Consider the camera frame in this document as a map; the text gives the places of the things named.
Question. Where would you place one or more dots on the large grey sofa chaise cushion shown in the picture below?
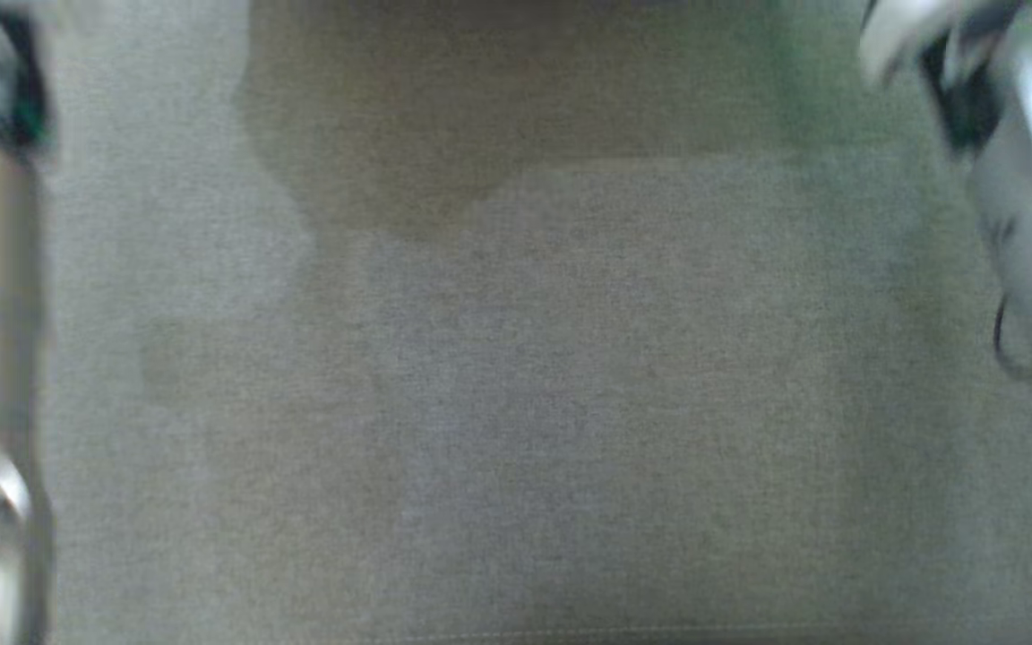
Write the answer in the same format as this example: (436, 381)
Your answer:
(525, 403)

